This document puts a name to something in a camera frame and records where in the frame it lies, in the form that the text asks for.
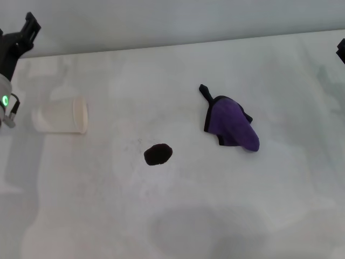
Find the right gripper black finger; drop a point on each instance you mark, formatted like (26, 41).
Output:
(341, 51)

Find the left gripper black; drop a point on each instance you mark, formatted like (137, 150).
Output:
(8, 51)

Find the white paper cup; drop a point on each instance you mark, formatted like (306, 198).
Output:
(58, 116)

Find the purple rag with black trim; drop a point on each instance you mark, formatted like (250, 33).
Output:
(233, 124)

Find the black water stain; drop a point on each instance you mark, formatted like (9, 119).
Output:
(158, 154)

